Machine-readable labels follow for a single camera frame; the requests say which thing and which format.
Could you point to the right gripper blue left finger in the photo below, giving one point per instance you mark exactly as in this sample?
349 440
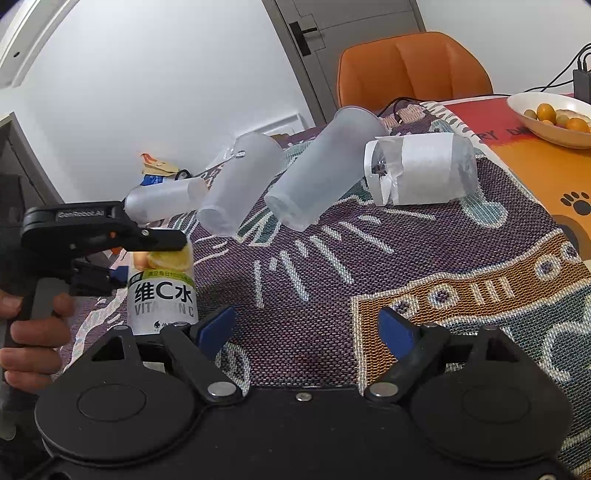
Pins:
192 349

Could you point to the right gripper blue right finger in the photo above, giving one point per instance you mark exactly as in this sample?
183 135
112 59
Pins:
418 350

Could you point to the vitamin C label plastic cup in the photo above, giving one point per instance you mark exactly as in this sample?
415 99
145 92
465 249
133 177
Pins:
161 290

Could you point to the frosted cup far left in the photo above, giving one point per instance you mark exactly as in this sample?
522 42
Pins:
146 204

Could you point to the clear cup with white label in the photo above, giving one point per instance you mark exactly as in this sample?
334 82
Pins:
420 169

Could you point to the frosted cup with stickers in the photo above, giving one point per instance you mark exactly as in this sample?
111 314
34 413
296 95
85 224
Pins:
255 160

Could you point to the frosted cup centre right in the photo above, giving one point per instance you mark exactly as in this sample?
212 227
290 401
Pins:
328 168

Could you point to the person's left hand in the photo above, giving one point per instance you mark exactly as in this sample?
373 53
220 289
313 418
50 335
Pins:
29 367

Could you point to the patterned woven table cloth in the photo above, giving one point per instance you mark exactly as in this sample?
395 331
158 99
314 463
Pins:
307 303

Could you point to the orange cartoon table mat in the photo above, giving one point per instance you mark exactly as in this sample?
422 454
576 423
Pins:
557 176

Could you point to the white fruit bowl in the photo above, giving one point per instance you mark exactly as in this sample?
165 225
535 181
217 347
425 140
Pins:
558 119

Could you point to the orange chair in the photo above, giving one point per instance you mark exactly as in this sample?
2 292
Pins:
425 66

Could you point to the black charger block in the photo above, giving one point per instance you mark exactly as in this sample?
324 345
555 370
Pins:
582 85

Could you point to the grey door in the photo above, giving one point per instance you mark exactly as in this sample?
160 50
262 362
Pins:
341 24

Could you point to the black door handle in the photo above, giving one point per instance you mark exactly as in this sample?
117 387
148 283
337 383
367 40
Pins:
300 37

